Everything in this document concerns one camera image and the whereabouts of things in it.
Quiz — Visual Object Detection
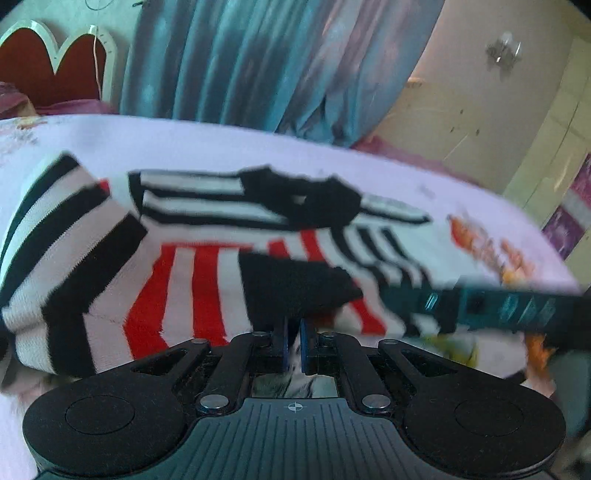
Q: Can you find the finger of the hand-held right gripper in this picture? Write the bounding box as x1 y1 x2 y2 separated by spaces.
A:
381 279 465 334

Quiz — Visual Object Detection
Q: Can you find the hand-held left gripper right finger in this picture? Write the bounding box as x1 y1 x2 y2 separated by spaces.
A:
299 318 459 415

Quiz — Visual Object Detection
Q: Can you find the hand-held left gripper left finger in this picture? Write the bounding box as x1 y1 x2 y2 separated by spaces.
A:
131 318 291 415

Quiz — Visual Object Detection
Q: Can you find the black red white striped shirt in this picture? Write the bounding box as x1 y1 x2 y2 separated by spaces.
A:
0 152 444 377

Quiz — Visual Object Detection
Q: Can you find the purple patterned panel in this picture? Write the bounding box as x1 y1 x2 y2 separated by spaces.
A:
541 154 591 274

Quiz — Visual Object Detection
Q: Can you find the cream wardrobe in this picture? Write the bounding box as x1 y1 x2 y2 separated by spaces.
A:
502 36 591 224

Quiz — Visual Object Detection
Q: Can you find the floral white bed sheet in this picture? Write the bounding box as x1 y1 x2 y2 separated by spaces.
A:
0 113 583 480

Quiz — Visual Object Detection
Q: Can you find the blue curtain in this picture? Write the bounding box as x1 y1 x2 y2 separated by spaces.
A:
119 0 445 149

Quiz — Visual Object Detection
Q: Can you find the purple satin pillow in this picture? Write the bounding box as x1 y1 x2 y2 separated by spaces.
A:
34 98 119 116
0 82 32 119

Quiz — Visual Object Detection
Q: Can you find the metal wall lamp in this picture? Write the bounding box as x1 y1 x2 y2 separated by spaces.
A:
484 30 525 73

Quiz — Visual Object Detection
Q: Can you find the white hanging cord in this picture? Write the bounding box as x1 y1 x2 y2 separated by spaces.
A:
91 24 106 100

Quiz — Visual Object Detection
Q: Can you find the red headboard with white frame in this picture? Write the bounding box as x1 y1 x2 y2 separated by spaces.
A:
0 19 118 106

